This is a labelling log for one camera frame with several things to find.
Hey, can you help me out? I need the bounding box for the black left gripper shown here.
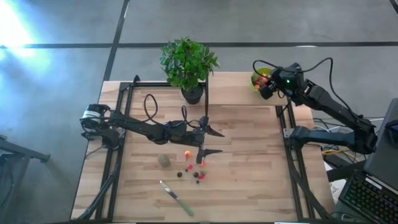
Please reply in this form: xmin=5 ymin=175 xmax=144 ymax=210
xmin=178 ymin=116 xmax=225 ymax=165

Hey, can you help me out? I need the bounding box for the green-brown kiwi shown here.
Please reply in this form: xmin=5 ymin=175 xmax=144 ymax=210
xmin=157 ymin=154 xmax=171 ymax=169

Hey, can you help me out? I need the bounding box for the green plastic colander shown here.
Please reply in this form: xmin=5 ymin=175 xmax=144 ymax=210
xmin=250 ymin=67 xmax=274 ymax=92

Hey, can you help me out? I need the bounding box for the wooden shelf with black legs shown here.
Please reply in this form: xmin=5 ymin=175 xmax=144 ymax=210
xmin=204 ymin=72 xmax=289 ymax=118

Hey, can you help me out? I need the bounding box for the green plant in black pot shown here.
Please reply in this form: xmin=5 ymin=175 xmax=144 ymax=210
xmin=159 ymin=36 xmax=220 ymax=106

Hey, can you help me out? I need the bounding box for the white paper sheet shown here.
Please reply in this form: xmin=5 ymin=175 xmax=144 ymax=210
xmin=325 ymin=161 xmax=346 ymax=200

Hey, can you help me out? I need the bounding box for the grey laptop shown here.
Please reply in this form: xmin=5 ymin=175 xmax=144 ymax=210
xmin=363 ymin=98 xmax=398 ymax=191

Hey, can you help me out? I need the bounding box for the black keyboard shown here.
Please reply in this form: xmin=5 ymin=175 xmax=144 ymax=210
xmin=338 ymin=170 xmax=398 ymax=224

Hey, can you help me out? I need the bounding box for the black metal stand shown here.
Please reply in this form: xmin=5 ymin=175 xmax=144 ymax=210
xmin=0 ymin=136 xmax=51 ymax=224

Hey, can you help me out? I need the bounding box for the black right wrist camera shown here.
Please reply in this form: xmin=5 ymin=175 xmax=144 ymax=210
xmin=277 ymin=63 xmax=305 ymax=96

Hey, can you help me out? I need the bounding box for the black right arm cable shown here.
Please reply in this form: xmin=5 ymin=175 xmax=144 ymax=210
xmin=252 ymin=57 xmax=354 ymax=111

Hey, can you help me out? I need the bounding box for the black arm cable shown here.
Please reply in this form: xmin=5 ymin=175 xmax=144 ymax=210
xmin=252 ymin=57 xmax=354 ymax=111
xmin=143 ymin=93 xmax=200 ymax=130

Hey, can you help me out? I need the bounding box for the knife with green handle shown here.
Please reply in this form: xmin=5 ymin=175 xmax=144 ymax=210
xmin=159 ymin=179 xmax=195 ymax=218

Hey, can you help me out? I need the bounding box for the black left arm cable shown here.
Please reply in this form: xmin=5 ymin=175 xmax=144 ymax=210
xmin=143 ymin=93 xmax=200 ymax=130

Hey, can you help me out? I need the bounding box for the yellow floor cable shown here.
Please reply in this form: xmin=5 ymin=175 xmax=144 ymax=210
xmin=322 ymin=146 xmax=352 ymax=156

